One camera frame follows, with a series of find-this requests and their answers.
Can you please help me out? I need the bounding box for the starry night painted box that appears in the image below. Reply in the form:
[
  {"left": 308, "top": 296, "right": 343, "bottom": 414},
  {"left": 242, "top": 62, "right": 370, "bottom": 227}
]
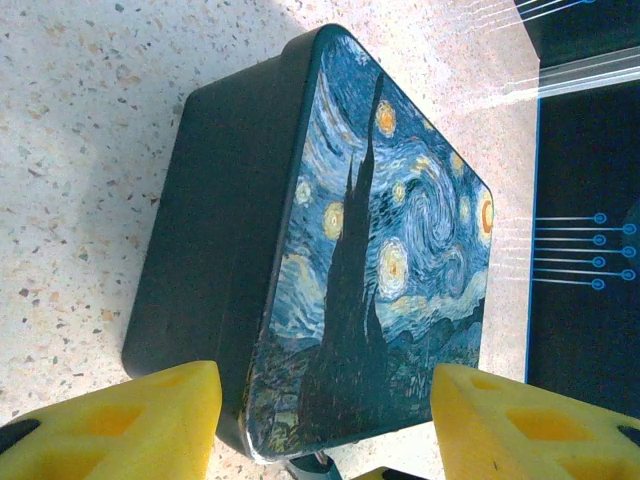
[{"left": 121, "top": 23, "right": 496, "bottom": 464}]

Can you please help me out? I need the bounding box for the right blue edge strip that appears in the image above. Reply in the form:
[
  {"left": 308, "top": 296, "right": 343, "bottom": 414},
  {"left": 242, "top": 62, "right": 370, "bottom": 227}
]
[{"left": 523, "top": 97, "right": 546, "bottom": 384}]

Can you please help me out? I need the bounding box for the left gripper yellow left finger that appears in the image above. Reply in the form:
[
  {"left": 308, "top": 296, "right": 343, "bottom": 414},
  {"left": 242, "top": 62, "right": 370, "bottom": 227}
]
[{"left": 0, "top": 360, "right": 224, "bottom": 480}]

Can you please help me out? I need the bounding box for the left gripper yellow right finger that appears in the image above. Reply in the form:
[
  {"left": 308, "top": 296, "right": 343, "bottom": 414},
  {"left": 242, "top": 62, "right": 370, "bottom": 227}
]
[{"left": 430, "top": 363, "right": 640, "bottom": 480}]

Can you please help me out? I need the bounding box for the right aluminium frame post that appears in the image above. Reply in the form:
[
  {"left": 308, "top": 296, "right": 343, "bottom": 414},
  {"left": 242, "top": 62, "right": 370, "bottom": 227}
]
[{"left": 502, "top": 47, "right": 640, "bottom": 101}]

